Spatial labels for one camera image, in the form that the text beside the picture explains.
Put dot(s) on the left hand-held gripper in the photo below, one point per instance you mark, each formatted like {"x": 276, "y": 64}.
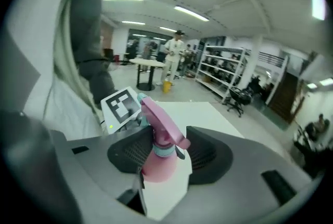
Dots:
{"x": 122, "y": 108}

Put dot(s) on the white shelf rack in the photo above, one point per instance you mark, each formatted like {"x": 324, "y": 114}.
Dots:
{"x": 221, "y": 69}

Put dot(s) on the yellow bucket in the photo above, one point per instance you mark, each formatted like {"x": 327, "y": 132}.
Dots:
{"x": 167, "y": 86}

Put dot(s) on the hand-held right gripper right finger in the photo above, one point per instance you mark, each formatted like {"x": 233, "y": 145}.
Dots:
{"x": 234, "y": 178}

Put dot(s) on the brown staircase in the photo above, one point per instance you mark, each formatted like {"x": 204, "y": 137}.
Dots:
{"x": 283, "y": 98}

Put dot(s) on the pink spray bottle cap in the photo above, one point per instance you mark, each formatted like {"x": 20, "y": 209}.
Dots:
{"x": 161, "y": 124}

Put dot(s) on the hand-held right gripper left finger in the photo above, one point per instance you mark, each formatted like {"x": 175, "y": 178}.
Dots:
{"x": 91, "y": 165}

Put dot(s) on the person's torso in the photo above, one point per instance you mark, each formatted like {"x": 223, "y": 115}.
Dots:
{"x": 65, "y": 108}

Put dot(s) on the pink round container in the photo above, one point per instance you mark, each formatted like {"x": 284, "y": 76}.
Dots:
{"x": 161, "y": 168}

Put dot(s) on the black office chair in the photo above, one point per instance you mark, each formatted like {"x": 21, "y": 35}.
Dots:
{"x": 239, "y": 99}

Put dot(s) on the white pillar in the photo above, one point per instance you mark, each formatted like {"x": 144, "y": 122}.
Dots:
{"x": 255, "y": 62}

